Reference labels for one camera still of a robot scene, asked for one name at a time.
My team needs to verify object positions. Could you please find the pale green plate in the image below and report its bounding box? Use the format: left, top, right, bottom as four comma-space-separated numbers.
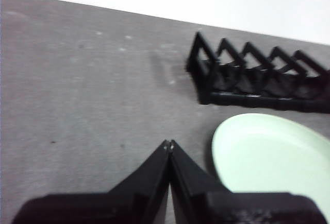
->
211, 113, 330, 194

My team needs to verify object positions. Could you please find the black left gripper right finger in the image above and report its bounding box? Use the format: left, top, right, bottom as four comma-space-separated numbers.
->
169, 139, 328, 224

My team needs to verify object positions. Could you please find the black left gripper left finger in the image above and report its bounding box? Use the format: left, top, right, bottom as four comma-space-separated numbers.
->
11, 140, 171, 224

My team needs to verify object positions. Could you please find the black plate rack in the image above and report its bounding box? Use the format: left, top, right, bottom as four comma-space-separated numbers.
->
185, 31, 330, 114

